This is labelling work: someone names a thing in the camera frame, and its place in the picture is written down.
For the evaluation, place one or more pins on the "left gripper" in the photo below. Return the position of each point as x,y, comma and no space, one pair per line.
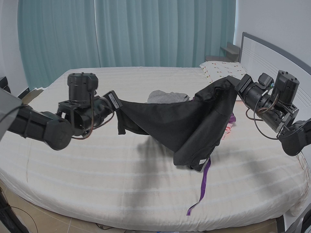
97,113

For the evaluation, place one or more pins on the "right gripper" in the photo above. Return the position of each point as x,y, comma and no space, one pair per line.
254,95

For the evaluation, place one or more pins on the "black T-shirt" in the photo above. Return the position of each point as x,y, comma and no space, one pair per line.
184,122

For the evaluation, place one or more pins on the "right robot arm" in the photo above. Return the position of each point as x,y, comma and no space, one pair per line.
286,88

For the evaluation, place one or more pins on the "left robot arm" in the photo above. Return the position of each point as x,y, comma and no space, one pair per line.
38,125

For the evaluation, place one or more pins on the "bed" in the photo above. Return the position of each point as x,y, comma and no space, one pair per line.
85,173

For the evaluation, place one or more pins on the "white printed pillow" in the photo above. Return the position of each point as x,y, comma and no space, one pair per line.
223,68

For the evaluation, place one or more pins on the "grey bedside table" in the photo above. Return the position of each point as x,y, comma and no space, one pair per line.
230,51

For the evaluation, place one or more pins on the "pink garment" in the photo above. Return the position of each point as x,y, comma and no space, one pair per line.
228,130

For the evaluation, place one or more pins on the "grey garment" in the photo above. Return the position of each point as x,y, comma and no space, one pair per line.
167,96

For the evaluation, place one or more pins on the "blue-green curtain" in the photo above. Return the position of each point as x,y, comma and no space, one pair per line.
165,25
58,25

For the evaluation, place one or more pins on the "black chest of drawers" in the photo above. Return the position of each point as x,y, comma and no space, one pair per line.
4,84

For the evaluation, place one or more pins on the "purple satin garment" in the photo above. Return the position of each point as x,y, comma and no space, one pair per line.
205,176

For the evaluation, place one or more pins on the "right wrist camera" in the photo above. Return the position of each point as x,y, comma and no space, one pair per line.
264,80

